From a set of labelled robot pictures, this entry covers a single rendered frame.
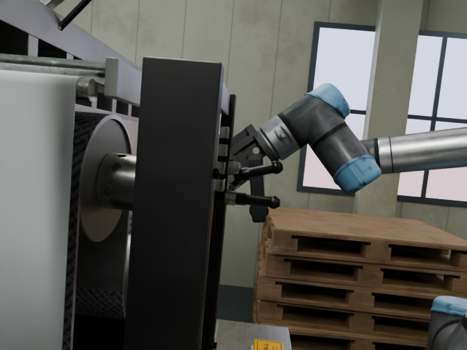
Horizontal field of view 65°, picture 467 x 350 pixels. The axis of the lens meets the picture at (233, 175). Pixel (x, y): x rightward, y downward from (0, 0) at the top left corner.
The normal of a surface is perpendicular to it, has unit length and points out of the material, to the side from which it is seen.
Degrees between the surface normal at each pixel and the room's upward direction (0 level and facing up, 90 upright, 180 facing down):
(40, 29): 90
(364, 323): 90
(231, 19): 90
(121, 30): 90
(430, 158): 112
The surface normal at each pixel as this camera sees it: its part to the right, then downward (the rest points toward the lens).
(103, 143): 0.99, 0.10
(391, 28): -0.04, 0.08
